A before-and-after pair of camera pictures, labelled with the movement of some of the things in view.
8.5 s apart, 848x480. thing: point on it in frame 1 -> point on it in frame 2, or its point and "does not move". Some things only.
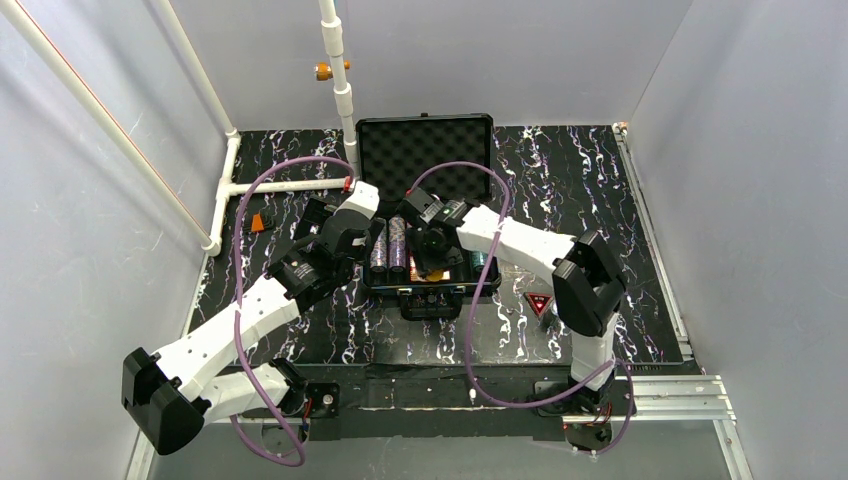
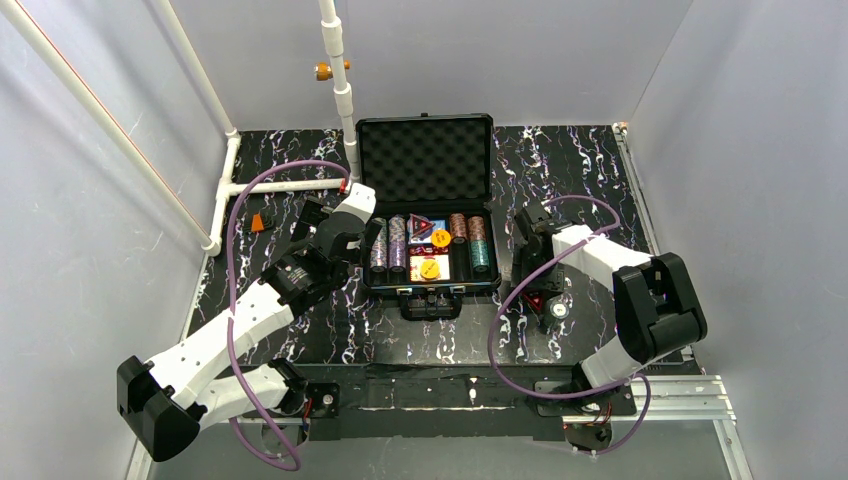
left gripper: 361,240 does not move
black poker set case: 449,155 does not move
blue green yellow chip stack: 378,259 does not move
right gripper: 429,258 -> 535,281
